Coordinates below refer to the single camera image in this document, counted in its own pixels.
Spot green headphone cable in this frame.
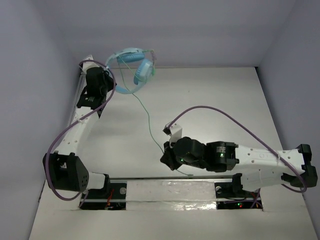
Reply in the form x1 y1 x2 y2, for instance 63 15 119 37
116 49 195 177

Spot light blue headphones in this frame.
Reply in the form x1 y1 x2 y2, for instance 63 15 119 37
105 47 156 95

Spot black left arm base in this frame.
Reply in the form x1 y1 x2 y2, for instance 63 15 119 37
78 174 127 211

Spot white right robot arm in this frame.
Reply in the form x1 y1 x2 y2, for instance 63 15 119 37
160 137 318 197

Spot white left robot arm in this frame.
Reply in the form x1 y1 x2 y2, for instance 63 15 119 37
42 61 116 197

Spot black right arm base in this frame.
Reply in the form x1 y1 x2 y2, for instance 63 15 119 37
214 173 263 210

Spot white front platform board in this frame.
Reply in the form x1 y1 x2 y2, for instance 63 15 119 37
30 186 317 240

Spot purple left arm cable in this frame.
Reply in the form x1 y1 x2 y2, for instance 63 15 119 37
43 59 118 208

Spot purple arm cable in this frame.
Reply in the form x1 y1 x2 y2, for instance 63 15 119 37
166 106 308 208
43 59 118 208

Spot aluminium rail left side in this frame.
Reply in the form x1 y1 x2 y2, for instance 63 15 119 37
51 67 87 180

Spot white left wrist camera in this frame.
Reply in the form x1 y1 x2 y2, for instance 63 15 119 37
79 54 99 74

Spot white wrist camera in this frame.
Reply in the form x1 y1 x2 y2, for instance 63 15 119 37
163 122 183 148
79 54 99 74

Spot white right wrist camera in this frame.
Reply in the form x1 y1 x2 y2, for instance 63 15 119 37
163 122 183 148

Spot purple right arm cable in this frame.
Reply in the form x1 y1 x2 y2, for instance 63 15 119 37
166 106 308 208

